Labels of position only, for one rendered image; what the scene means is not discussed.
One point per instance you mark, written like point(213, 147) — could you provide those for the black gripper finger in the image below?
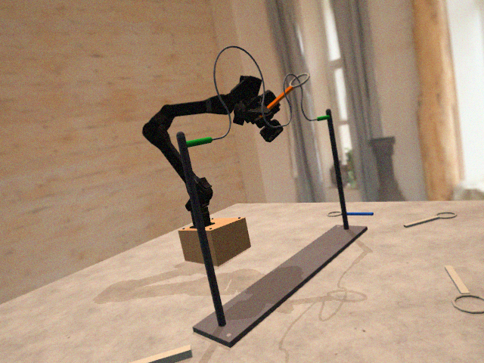
point(260, 122)
point(254, 108)

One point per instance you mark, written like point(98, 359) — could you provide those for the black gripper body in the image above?
point(240, 91)

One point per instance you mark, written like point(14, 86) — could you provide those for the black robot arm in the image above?
point(155, 131)

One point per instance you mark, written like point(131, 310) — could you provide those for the grey loop with orange handle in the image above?
point(288, 90)

